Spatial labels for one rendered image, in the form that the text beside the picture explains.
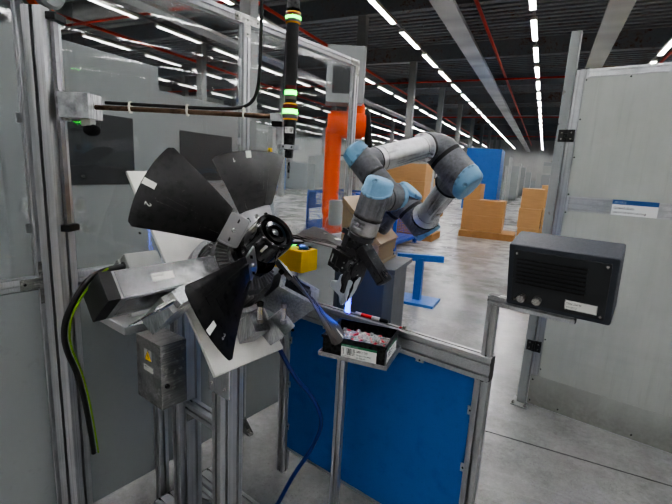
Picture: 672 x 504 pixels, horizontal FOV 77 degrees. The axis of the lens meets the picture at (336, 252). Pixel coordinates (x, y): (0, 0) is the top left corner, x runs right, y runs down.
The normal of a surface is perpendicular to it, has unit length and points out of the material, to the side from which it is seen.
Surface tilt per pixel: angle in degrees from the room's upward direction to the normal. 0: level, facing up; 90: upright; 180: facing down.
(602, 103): 90
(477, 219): 90
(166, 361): 90
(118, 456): 90
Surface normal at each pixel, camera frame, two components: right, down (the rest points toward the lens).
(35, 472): 0.79, 0.16
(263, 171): 0.10, -0.55
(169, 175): 0.51, -0.07
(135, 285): 0.64, -0.50
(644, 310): -0.61, 0.13
